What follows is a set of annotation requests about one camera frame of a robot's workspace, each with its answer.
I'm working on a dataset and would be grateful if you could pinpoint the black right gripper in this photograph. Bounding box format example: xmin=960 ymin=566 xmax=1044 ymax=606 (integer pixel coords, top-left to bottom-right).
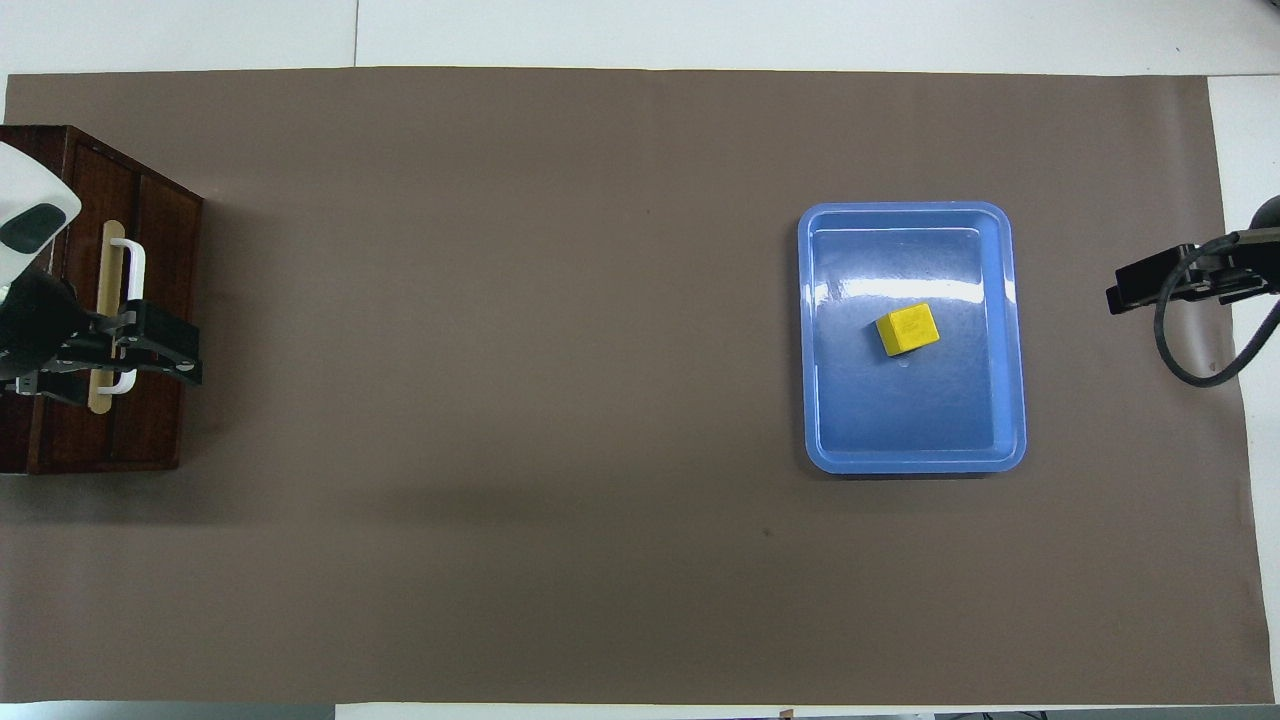
xmin=1105 ymin=195 xmax=1280 ymax=317

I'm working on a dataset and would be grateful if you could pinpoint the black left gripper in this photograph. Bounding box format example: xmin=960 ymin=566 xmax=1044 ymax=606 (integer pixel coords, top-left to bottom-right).
xmin=0 ymin=275 xmax=205 ymax=407

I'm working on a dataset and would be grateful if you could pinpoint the white drawer handle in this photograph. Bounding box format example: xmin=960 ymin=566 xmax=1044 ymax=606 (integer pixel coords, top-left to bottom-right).
xmin=105 ymin=237 xmax=148 ymax=397

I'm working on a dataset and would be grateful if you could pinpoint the wooden drawer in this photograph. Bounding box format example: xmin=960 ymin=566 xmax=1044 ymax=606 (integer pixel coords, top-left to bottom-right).
xmin=40 ymin=130 xmax=146 ymax=471

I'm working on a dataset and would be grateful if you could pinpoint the yellow cube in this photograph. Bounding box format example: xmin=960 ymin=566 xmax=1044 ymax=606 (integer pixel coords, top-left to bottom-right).
xmin=875 ymin=302 xmax=942 ymax=359

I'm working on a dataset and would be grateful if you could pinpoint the dark wooden cabinet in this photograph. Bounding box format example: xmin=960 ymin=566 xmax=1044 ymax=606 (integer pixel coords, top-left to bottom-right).
xmin=0 ymin=124 xmax=204 ymax=475

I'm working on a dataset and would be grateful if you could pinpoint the blue plastic tray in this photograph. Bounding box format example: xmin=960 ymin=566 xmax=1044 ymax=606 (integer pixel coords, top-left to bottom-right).
xmin=797 ymin=201 xmax=1028 ymax=475

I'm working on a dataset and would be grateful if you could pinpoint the brown table mat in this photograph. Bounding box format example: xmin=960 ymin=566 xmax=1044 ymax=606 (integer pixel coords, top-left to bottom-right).
xmin=3 ymin=67 xmax=1276 ymax=706

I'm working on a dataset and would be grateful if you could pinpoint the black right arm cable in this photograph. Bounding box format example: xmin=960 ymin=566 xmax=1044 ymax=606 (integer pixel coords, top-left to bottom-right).
xmin=1155 ymin=228 xmax=1280 ymax=389

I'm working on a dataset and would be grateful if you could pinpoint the beige handle backplate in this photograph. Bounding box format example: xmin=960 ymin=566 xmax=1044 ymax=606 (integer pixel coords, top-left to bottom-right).
xmin=88 ymin=220 xmax=127 ymax=415

